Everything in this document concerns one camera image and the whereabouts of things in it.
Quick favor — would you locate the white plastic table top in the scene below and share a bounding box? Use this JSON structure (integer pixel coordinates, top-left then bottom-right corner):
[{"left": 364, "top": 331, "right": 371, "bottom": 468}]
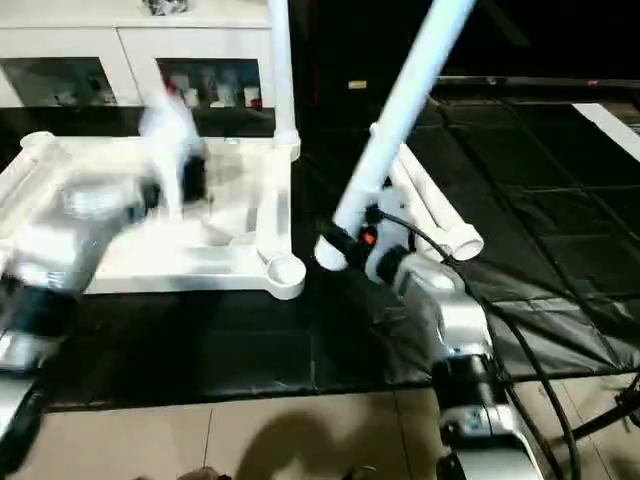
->
[{"left": 0, "top": 130, "right": 308, "bottom": 302}]

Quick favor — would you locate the white plastic table leg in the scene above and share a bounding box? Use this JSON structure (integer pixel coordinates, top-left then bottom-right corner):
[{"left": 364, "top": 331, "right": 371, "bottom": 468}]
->
[
  {"left": 398, "top": 148, "right": 486, "bottom": 262},
  {"left": 387, "top": 158, "right": 454, "bottom": 244},
  {"left": 313, "top": 0, "right": 480, "bottom": 275},
  {"left": 266, "top": 0, "right": 303, "bottom": 162}
]

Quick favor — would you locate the black work mat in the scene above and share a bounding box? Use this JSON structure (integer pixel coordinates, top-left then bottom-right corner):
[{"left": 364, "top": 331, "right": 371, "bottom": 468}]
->
[{"left": 0, "top": 74, "right": 640, "bottom": 411}]

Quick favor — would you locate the white glass-door cabinet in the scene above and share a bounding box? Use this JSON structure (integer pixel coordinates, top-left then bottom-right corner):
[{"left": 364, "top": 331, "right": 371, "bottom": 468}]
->
[{"left": 0, "top": 0, "right": 280, "bottom": 140}]

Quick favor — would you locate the white flat strip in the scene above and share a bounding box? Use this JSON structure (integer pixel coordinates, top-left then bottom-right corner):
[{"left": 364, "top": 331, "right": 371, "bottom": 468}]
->
[{"left": 571, "top": 101, "right": 640, "bottom": 164}]

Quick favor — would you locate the black tripod stand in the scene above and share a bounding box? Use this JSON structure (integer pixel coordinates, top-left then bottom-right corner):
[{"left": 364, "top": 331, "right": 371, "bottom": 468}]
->
[{"left": 568, "top": 368, "right": 640, "bottom": 444}]

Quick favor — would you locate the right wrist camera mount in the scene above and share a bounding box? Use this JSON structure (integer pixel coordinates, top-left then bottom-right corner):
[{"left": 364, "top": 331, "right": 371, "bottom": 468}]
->
[{"left": 368, "top": 187, "right": 414, "bottom": 284}]

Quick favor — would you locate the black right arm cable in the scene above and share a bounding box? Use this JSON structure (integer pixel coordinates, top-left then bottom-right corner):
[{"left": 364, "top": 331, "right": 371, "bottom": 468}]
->
[{"left": 378, "top": 208, "right": 584, "bottom": 480}]

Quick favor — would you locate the black metal rail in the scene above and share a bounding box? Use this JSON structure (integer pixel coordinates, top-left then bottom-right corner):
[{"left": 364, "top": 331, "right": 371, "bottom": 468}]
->
[{"left": 438, "top": 76, "right": 640, "bottom": 90}]

